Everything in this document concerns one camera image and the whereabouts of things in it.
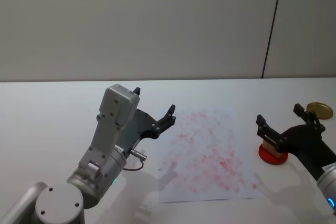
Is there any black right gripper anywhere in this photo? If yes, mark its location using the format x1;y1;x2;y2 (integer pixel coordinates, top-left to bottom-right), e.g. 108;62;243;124
256;103;336;180

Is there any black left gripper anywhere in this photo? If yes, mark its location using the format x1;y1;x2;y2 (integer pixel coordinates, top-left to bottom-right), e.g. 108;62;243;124
116;86;176;154

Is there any wooden stamp block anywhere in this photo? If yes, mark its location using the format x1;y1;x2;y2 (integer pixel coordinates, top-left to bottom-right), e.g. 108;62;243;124
263;135;279;157

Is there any round gold lid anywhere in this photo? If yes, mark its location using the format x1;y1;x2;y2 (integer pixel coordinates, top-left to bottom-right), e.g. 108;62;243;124
306;101;334;121

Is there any white paper with red stamps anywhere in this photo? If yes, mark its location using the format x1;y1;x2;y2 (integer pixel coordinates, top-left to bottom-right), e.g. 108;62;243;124
156;105;265;204

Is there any thin cable with silver plug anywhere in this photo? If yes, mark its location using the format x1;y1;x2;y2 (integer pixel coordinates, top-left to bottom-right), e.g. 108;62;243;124
122;149;147;173

